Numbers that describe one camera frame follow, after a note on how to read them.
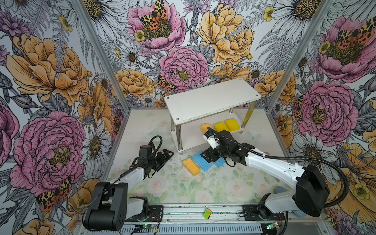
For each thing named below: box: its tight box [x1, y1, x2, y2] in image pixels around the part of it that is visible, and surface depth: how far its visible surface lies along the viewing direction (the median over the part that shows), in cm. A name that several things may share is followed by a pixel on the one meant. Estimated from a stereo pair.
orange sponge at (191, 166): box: [182, 157, 201, 177], surface depth 90 cm
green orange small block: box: [203, 208, 213, 220], surface depth 74 cm
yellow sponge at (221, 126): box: [213, 121, 231, 133], surface depth 105 cm
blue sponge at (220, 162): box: [213, 157, 226, 168], surface depth 75 cm
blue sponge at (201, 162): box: [192, 150, 214, 172], surface depth 91 cm
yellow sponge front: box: [224, 118, 241, 132], surface depth 104 cm
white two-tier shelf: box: [164, 78, 261, 153], surface depth 83 cm
